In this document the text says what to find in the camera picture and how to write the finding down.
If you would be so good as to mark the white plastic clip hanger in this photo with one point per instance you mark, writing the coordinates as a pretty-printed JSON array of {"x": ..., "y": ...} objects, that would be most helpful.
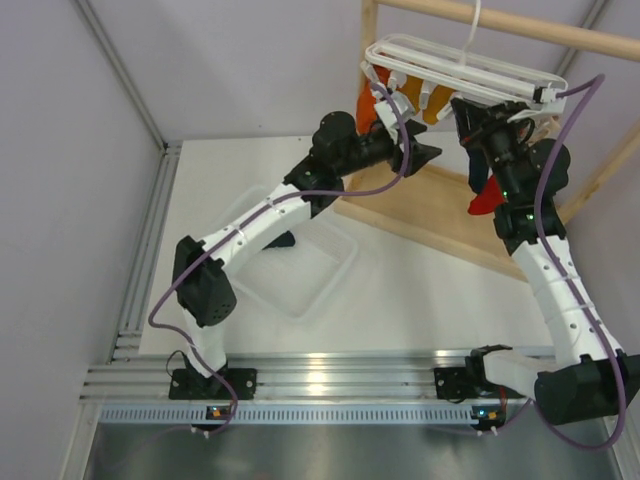
[{"x": 473, "y": 77}]

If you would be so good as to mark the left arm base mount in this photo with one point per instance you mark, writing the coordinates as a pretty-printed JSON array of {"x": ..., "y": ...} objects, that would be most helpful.
[{"x": 188, "y": 384}]

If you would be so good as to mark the red and beige sock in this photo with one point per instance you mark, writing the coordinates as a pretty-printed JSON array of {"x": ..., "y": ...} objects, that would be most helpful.
[{"x": 487, "y": 200}]

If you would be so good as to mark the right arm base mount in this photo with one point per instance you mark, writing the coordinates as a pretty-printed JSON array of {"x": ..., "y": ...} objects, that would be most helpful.
[{"x": 459, "y": 383}]

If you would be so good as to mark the yellow sock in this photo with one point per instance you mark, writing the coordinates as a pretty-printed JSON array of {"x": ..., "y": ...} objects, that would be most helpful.
[
  {"x": 412, "y": 90},
  {"x": 438, "y": 99}
]

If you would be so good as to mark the navy blue sock pair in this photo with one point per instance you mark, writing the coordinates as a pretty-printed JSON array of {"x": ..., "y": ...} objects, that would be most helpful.
[{"x": 478, "y": 170}]

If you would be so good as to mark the wooden drying rack frame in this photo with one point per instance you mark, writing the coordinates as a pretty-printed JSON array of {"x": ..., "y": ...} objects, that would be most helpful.
[{"x": 429, "y": 209}]

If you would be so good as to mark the clear plastic bin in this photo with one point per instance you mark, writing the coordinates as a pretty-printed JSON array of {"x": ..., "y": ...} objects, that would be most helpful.
[{"x": 288, "y": 283}]

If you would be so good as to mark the aluminium corner frame post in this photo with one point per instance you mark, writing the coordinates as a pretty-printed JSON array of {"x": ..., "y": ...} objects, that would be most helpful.
[{"x": 90, "y": 17}]

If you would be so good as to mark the orange sock far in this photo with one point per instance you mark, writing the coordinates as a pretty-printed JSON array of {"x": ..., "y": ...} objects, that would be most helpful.
[{"x": 365, "y": 110}]

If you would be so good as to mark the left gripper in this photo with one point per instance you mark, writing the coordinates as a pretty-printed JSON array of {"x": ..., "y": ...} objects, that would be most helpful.
[{"x": 417, "y": 152}]

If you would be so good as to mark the orange sock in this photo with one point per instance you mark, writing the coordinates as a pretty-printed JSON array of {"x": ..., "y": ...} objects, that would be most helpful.
[
  {"x": 365, "y": 110},
  {"x": 382, "y": 74}
]

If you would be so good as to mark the aluminium rail beam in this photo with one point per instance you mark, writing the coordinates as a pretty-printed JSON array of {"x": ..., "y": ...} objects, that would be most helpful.
[{"x": 305, "y": 377}]

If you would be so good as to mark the orange sock near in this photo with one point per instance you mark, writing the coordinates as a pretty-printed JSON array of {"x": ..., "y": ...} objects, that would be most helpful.
[{"x": 382, "y": 74}]

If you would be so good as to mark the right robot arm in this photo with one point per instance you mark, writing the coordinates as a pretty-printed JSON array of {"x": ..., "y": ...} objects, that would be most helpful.
[{"x": 591, "y": 376}]

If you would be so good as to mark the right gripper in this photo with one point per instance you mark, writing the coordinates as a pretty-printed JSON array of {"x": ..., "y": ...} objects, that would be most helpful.
[{"x": 476, "y": 123}]

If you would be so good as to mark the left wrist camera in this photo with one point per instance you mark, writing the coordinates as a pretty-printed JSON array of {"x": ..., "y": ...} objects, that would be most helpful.
[{"x": 393, "y": 110}]

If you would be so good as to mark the grey slotted cable duct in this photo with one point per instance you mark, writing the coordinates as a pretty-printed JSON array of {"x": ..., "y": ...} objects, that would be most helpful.
[{"x": 301, "y": 414}]

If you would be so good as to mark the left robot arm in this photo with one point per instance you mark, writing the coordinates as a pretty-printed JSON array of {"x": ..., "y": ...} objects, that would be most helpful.
[{"x": 202, "y": 267}]

